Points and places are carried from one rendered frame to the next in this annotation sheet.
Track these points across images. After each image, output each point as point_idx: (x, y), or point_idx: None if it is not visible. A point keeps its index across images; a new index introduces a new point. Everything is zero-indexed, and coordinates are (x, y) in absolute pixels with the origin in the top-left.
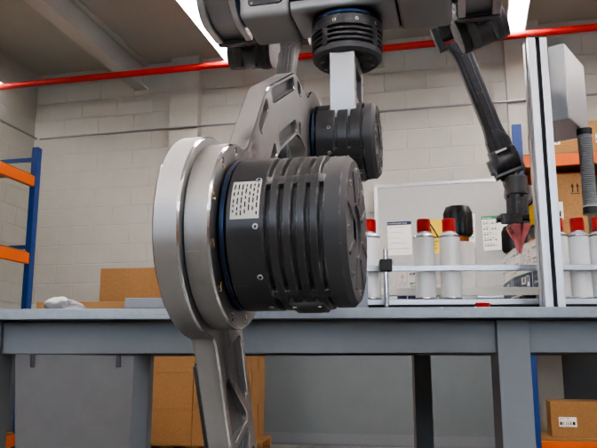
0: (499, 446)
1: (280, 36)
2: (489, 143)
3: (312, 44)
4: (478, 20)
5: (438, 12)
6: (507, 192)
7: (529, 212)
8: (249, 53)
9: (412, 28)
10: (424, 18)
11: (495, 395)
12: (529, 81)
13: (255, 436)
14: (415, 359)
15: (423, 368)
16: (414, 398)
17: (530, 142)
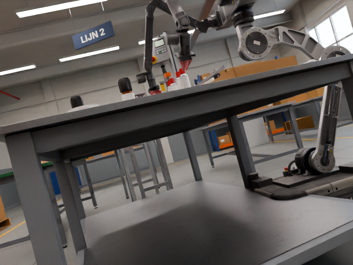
0: (240, 138)
1: (245, 1)
2: (152, 58)
3: (248, 13)
4: (218, 28)
5: (232, 23)
6: (153, 78)
7: (161, 86)
8: None
9: (228, 22)
10: (231, 22)
11: (235, 126)
12: (172, 45)
13: (321, 110)
14: (64, 162)
15: (65, 166)
16: (66, 185)
17: (174, 64)
